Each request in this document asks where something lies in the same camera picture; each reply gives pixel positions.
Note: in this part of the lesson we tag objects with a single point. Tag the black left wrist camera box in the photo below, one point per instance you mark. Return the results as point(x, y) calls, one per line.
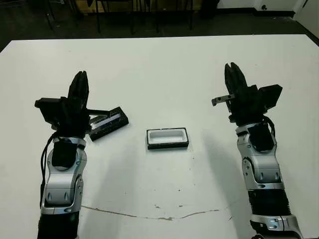
point(47, 109)

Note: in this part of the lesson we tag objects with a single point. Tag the black waste bin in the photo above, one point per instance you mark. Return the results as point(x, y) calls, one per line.
point(210, 7)

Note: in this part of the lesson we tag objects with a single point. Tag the small round black wall fixture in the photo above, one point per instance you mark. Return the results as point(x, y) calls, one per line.
point(264, 7)

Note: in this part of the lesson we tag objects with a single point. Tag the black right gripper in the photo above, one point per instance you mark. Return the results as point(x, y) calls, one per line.
point(249, 107)

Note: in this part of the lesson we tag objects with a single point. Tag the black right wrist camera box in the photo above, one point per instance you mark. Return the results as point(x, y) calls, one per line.
point(271, 95)

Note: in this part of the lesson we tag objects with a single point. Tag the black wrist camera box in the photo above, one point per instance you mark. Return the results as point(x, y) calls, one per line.
point(47, 109)
point(271, 95)

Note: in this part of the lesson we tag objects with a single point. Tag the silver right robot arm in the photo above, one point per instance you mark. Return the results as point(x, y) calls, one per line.
point(264, 169)

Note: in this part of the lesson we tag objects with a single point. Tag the black box lid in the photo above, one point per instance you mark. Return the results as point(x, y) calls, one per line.
point(117, 120)

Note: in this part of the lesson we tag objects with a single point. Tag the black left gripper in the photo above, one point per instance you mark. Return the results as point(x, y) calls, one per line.
point(74, 122)

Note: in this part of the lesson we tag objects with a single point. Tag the black box base white inlay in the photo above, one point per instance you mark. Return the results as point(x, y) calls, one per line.
point(165, 138)

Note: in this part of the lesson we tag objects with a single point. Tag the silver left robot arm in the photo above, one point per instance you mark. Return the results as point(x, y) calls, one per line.
point(62, 184)

